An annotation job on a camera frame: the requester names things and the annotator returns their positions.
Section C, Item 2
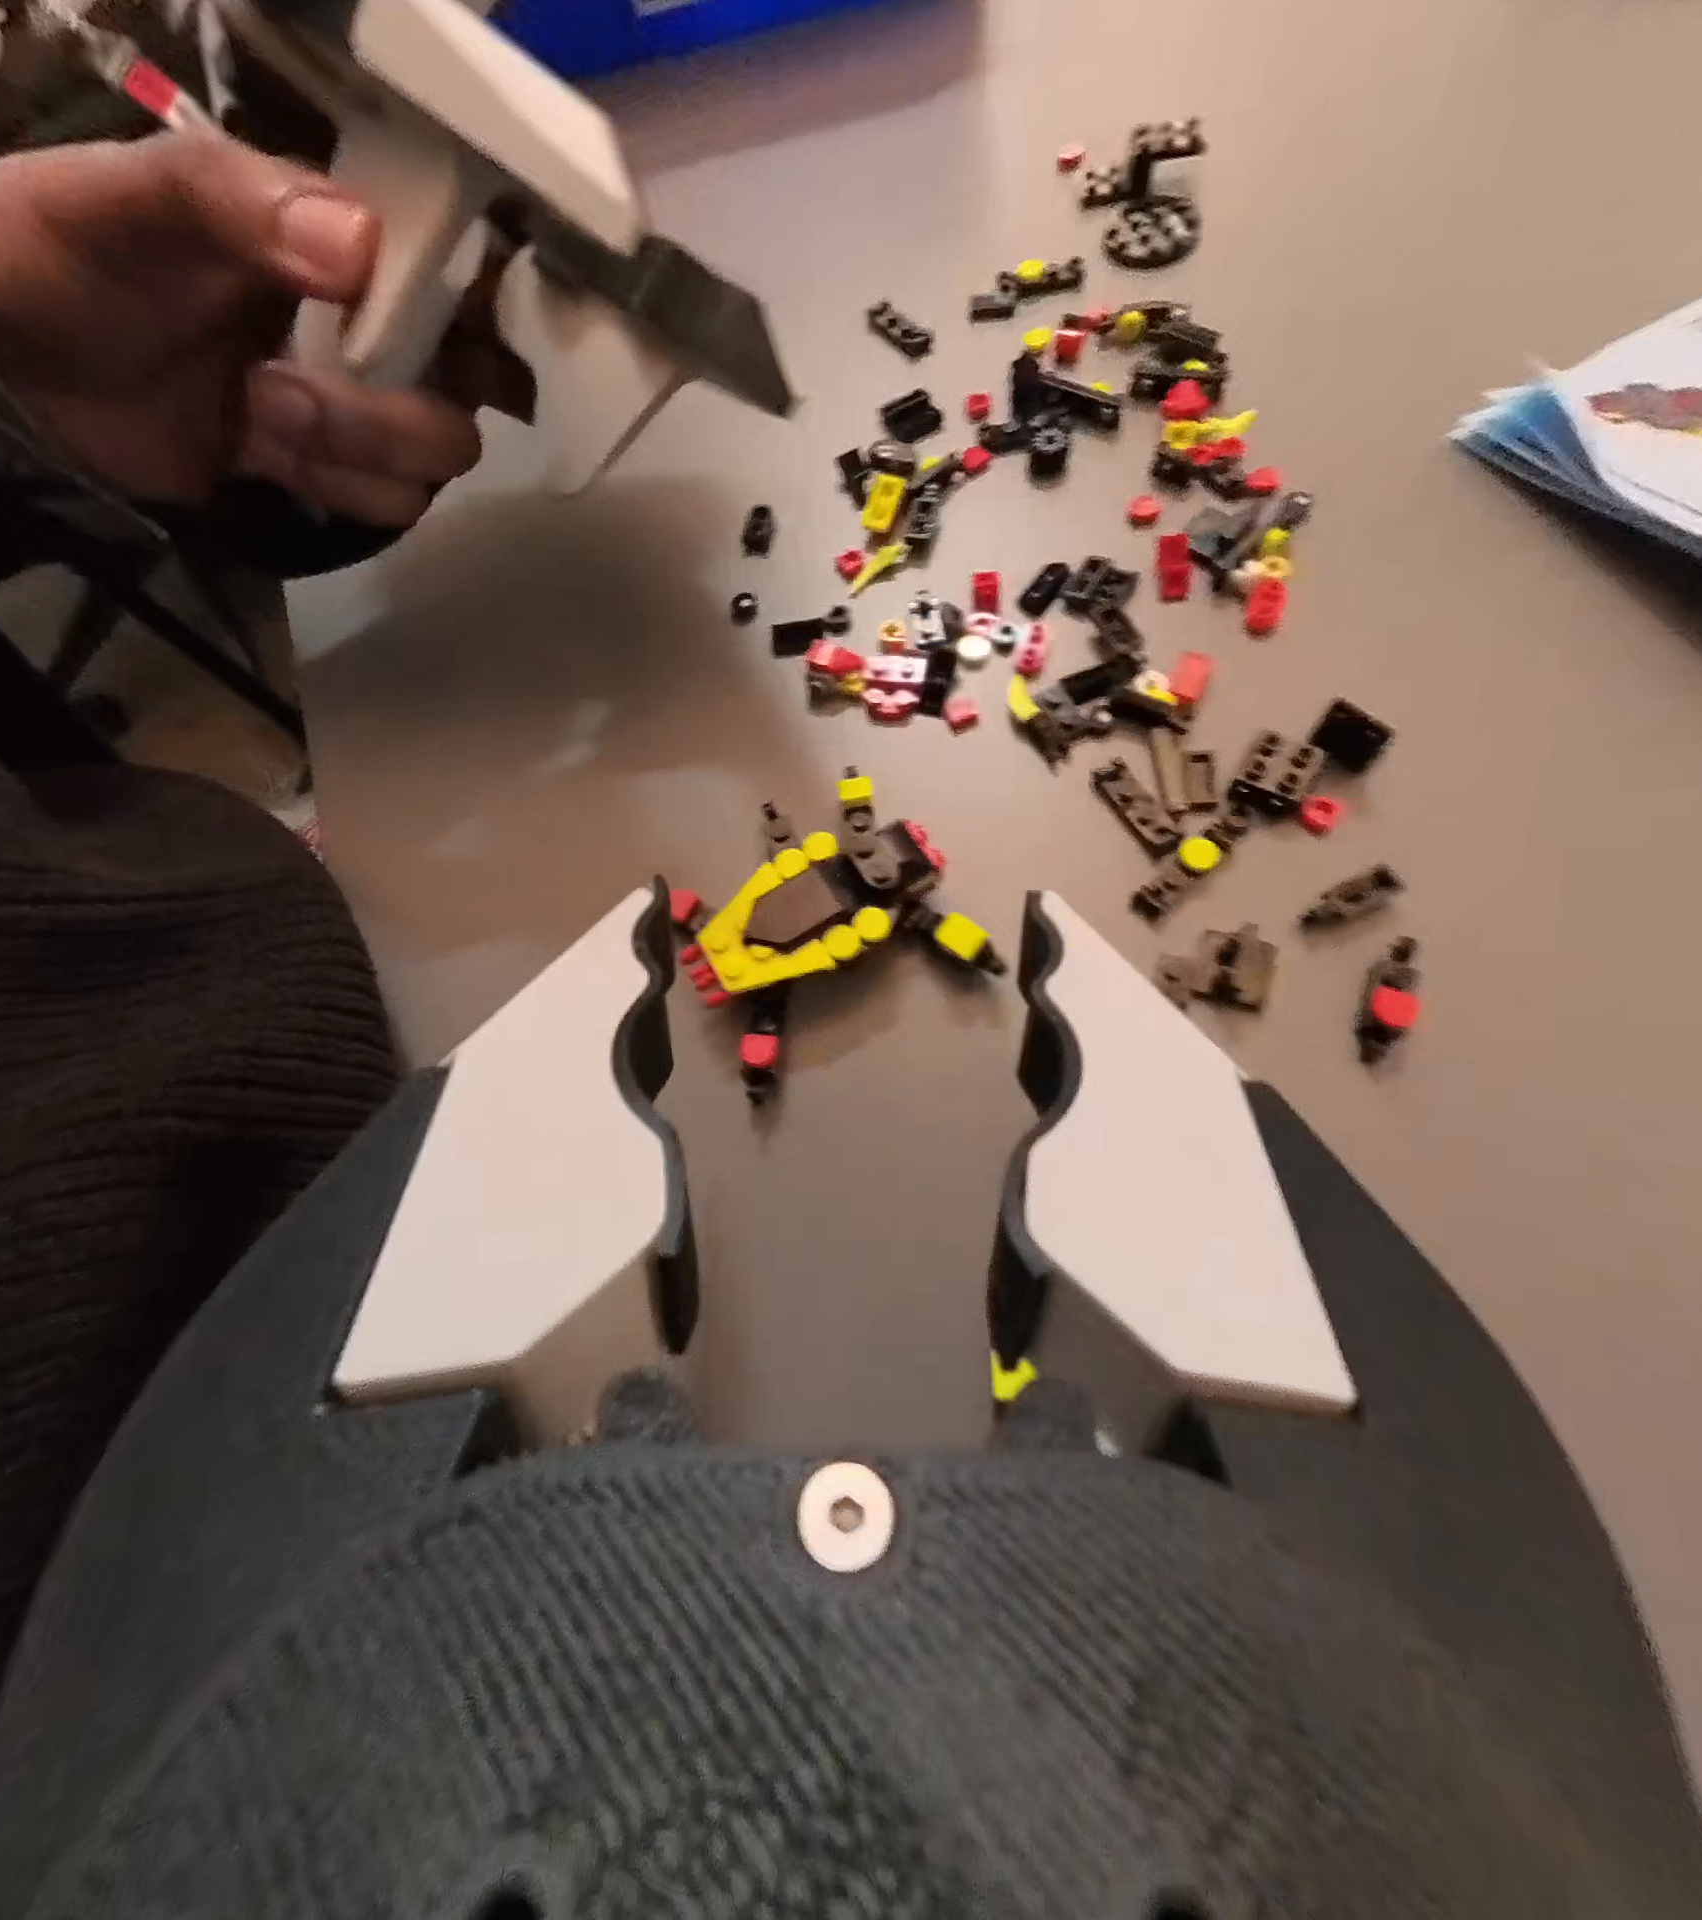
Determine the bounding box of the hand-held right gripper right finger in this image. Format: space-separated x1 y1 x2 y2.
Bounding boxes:
990 888 1364 1450

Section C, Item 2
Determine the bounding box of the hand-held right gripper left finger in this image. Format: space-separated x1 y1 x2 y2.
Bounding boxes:
330 876 704 1442

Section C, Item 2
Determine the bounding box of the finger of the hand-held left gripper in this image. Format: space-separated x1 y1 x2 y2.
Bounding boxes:
487 266 692 499
343 0 803 420

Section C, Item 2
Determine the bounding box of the black yellow red lego model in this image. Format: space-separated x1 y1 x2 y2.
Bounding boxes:
665 768 1010 1108

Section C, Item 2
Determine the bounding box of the pile of lego pieces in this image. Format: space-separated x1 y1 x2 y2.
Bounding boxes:
728 115 1425 1070

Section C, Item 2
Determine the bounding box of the lego instruction booklet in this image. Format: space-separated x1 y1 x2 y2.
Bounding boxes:
1448 274 1702 619

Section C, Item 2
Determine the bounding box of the person's left hand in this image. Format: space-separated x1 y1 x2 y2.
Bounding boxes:
0 124 487 529

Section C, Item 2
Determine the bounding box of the blue plastic bin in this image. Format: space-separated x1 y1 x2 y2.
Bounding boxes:
487 0 991 79

